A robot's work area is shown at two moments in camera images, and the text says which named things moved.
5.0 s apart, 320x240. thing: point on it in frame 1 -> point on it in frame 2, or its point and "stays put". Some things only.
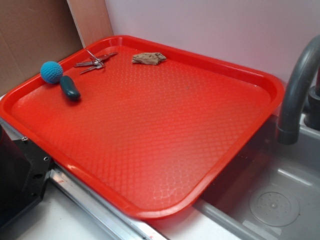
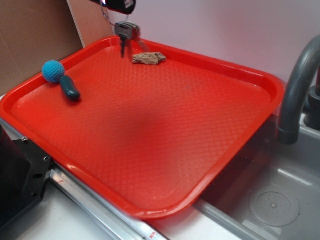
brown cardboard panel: [33, 32] stays put
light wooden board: [92, 19] stays put
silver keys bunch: [98, 63] -> [128, 30]
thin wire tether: [91, 54] -> [104, 15]
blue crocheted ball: [51, 72] stays put
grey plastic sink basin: [269, 190] stays put
